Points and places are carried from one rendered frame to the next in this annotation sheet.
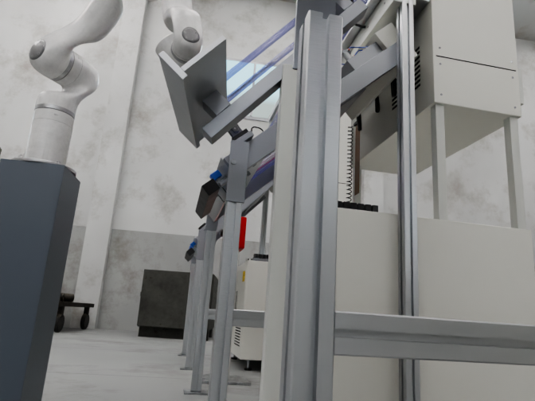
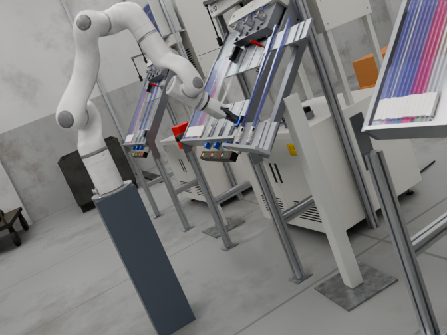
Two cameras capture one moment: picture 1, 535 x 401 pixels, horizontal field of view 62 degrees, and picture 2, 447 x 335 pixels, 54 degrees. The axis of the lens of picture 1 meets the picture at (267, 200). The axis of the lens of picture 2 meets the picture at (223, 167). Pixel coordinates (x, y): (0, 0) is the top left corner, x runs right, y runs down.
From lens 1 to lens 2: 116 cm
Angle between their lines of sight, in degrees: 29
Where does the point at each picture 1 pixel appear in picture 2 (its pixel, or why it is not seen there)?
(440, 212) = (349, 100)
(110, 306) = (32, 201)
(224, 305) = (277, 215)
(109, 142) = not seen: outside the picture
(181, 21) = (187, 76)
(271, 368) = (339, 242)
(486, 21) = not seen: outside the picture
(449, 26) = not seen: outside the picture
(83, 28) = (86, 87)
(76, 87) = (94, 125)
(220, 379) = (291, 248)
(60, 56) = (84, 116)
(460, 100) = (338, 21)
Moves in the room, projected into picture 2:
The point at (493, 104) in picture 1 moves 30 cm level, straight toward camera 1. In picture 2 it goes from (356, 12) to (362, 10)
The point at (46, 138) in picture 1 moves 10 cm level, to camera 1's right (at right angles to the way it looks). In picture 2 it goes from (109, 173) to (130, 164)
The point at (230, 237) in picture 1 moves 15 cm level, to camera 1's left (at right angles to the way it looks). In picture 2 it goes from (264, 181) to (234, 195)
